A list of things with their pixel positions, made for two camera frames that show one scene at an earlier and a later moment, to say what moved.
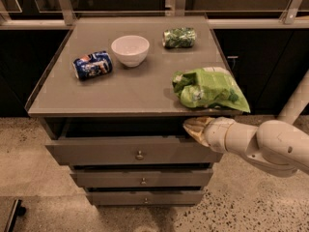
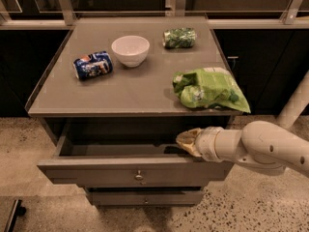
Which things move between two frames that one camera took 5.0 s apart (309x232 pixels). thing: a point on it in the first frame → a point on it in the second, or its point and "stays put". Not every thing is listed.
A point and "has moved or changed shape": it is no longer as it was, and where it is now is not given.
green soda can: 182,37 stays put
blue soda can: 93,65 stays put
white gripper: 216,133 → 204,143
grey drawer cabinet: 114,98 stays put
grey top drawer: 131,151 has moved or changed shape
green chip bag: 209,87 stays put
